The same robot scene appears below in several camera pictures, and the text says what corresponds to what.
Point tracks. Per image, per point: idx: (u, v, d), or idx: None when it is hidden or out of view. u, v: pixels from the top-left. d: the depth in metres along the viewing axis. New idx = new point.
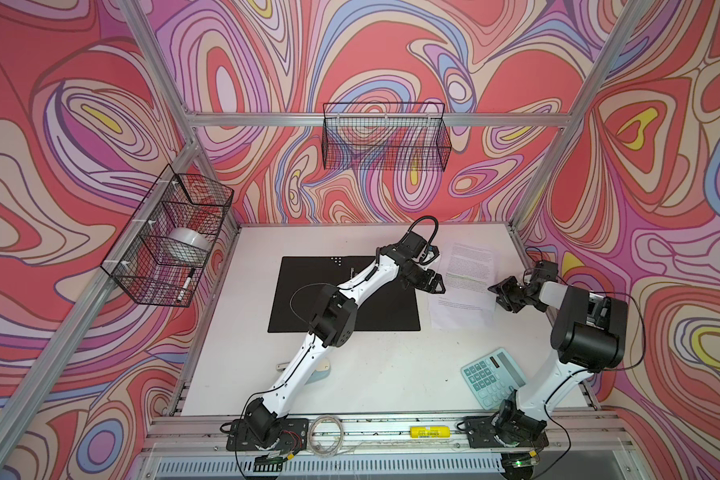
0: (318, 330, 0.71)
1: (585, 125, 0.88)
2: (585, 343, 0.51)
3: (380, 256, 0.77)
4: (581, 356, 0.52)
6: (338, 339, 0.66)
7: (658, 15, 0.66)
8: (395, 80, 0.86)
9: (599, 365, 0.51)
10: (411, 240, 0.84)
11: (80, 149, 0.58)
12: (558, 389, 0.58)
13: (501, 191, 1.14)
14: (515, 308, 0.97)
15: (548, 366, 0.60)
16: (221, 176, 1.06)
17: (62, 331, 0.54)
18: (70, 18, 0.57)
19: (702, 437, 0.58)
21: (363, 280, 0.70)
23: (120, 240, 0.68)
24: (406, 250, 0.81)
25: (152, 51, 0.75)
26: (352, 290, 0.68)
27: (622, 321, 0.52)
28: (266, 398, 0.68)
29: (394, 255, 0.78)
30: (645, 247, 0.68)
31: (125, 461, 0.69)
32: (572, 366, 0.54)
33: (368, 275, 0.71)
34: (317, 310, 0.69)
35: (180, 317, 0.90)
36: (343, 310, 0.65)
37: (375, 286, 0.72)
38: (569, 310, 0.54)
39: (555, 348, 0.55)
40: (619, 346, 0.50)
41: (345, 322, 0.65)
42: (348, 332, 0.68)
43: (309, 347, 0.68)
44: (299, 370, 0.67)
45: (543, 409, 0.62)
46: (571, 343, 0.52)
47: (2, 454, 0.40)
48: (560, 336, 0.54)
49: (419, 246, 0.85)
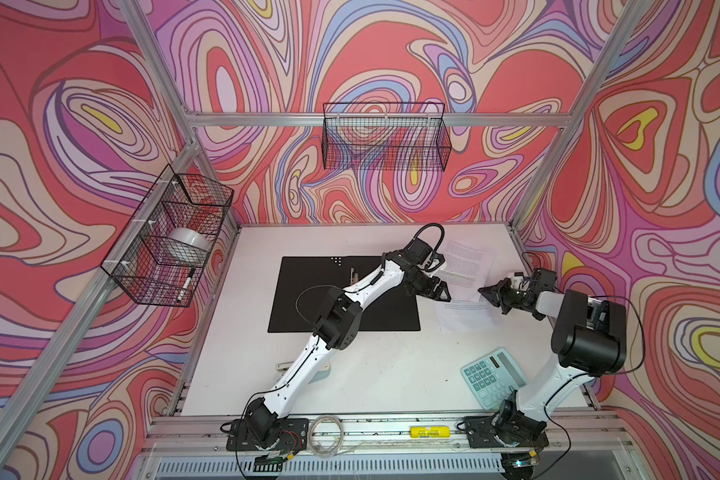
0: (322, 332, 0.72)
1: (585, 125, 0.88)
2: (586, 347, 0.50)
3: (385, 260, 0.78)
4: (581, 360, 0.51)
6: (341, 342, 0.67)
7: (658, 15, 0.66)
8: (395, 80, 0.86)
9: (600, 369, 0.51)
10: (417, 246, 0.84)
11: (80, 149, 0.58)
12: (558, 391, 0.58)
13: (501, 190, 1.14)
14: (505, 309, 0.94)
15: (548, 368, 0.60)
16: (221, 176, 1.06)
17: (62, 331, 0.54)
18: (71, 19, 0.57)
19: (703, 436, 0.58)
21: (369, 284, 0.71)
23: (120, 239, 0.68)
24: (412, 257, 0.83)
25: (152, 51, 0.75)
26: (357, 293, 0.68)
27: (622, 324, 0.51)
28: (267, 398, 0.68)
29: (398, 261, 0.78)
30: (645, 247, 0.68)
31: (125, 461, 0.69)
32: (572, 370, 0.54)
33: (374, 279, 0.72)
34: (322, 312, 0.69)
35: (180, 317, 0.90)
36: (348, 313, 0.65)
37: (379, 291, 0.73)
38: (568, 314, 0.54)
39: (555, 352, 0.54)
40: (621, 350, 0.50)
41: (349, 325, 0.65)
42: (352, 336, 0.70)
43: (312, 349, 0.68)
44: (301, 371, 0.67)
45: (543, 410, 0.62)
46: (572, 347, 0.51)
47: (2, 454, 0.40)
48: (560, 339, 0.54)
49: (424, 253, 0.86)
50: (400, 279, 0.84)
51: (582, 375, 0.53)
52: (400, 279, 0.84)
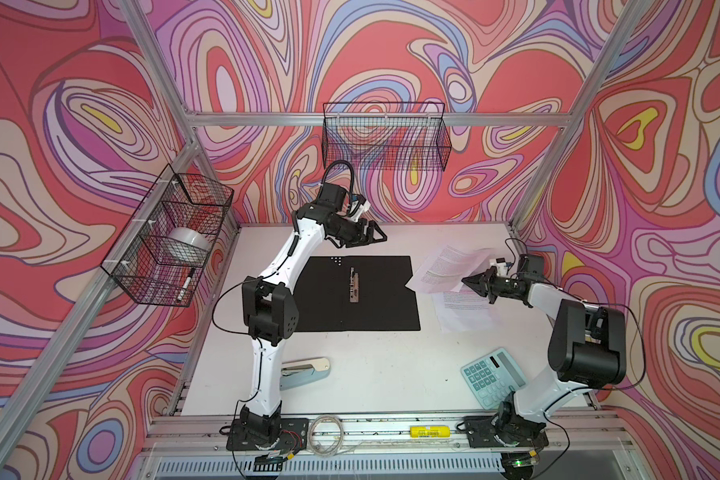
0: (260, 331, 0.62)
1: (585, 125, 0.88)
2: (586, 361, 0.48)
3: (297, 220, 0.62)
4: (582, 375, 0.49)
6: (284, 333, 0.57)
7: (658, 14, 0.66)
8: (395, 80, 0.86)
9: (600, 382, 0.49)
10: (330, 191, 0.73)
11: (80, 149, 0.58)
12: (557, 401, 0.56)
13: (501, 190, 1.14)
14: (492, 300, 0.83)
15: (547, 377, 0.57)
16: (221, 176, 1.06)
17: (62, 331, 0.54)
18: (71, 18, 0.57)
19: (703, 436, 0.58)
21: (287, 257, 0.59)
23: (120, 239, 0.68)
24: (326, 204, 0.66)
25: (152, 50, 0.75)
26: (277, 274, 0.57)
27: (621, 331, 0.49)
28: (251, 405, 0.65)
29: (313, 214, 0.67)
30: (645, 247, 0.68)
31: (125, 461, 0.69)
32: (571, 383, 0.52)
33: (291, 248, 0.61)
34: (247, 311, 0.58)
35: (180, 317, 0.90)
36: (274, 301, 0.54)
37: (304, 259, 0.63)
38: (563, 326, 0.52)
39: (555, 368, 0.52)
40: (620, 360, 0.48)
41: (283, 313, 0.55)
42: (294, 321, 0.61)
43: (260, 351, 0.61)
44: (264, 374, 0.62)
45: (542, 416, 0.62)
46: (573, 362, 0.48)
47: (2, 455, 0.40)
48: (560, 356, 0.51)
49: (340, 196, 0.75)
50: (325, 232, 0.69)
51: (581, 389, 0.52)
52: (324, 235, 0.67)
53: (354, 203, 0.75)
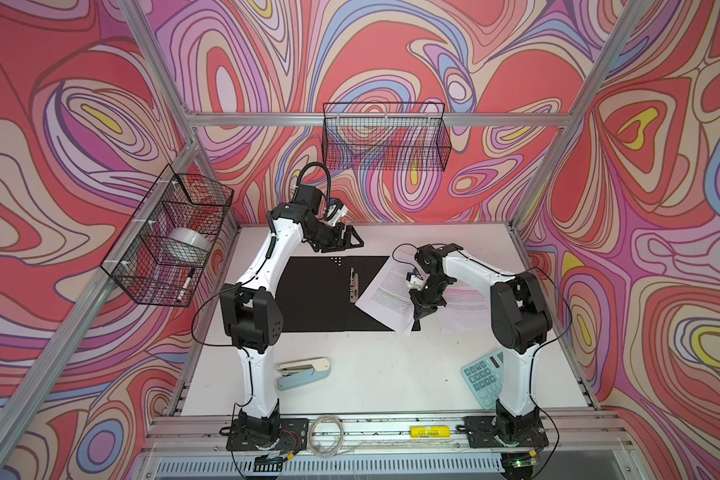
0: (244, 340, 0.59)
1: (585, 125, 0.88)
2: (530, 330, 0.55)
3: (272, 222, 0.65)
4: (530, 339, 0.55)
6: (269, 338, 0.54)
7: (657, 15, 0.66)
8: (395, 80, 0.86)
9: (543, 336, 0.56)
10: (305, 192, 0.71)
11: (80, 149, 0.58)
12: (530, 377, 0.60)
13: (501, 190, 1.14)
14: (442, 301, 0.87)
15: (510, 359, 0.61)
16: (221, 176, 1.06)
17: (62, 331, 0.54)
18: (70, 18, 0.57)
19: (702, 436, 0.58)
21: (265, 259, 0.57)
23: (120, 240, 0.68)
24: (303, 204, 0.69)
25: (152, 50, 0.75)
26: (257, 277, 0.54)
27: (539, 290, 0.56)
28: (247, 409, 0.65)
29: (289, 214, 0.64)
30: (645, 247, 0.68)
31: (125, 461, 0.69)
32: (530, 350, 0.57)
33: (270, 250, 0.58)
34: (229, 321, 0.54)
35: (179, 317, 0.90)
36: (257, 305, 0.51)
37: (284, 260, 0.60)
38: (501, 308, 0.55)
39: (509, 345, 0.57)
40: (546, 312, 0.56)
41: (266, 318, 0.52)
42: (279, 326, 0.58)
43: (250, 357, 0.58)
44: (255, 380, 0.60)
45: (533, 402, 0.64)
46: (520, 336, 0.54)
47: (2, 455, 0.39)
48: (508, 334, 0.56)
49: (316, 197, 0.74)
50: (302, 232, 0.65)
51: (539, 349, 0.58)
52: (302, 235, 0.66)
53: (331, 208, 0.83)
